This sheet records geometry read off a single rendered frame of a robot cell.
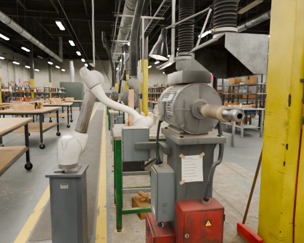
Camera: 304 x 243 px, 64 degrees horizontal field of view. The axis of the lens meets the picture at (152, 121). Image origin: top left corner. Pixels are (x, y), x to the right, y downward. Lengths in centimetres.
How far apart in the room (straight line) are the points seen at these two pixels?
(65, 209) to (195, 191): 116
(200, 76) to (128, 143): 56
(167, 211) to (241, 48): 86
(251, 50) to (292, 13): 118
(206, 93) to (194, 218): 59
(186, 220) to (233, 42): 79
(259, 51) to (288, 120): 112
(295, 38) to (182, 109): 117
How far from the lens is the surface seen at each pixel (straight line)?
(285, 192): 218
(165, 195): 129
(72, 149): 202
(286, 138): 206
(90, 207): 306
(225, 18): 113
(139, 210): 248
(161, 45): 165
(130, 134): 142
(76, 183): 202
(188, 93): 117
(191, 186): 129
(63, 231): 222
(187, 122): 117
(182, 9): 170
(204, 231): 127
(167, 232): 136
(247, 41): 97
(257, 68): 99
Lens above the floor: 132
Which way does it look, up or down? 7 degrees down
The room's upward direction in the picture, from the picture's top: straight up
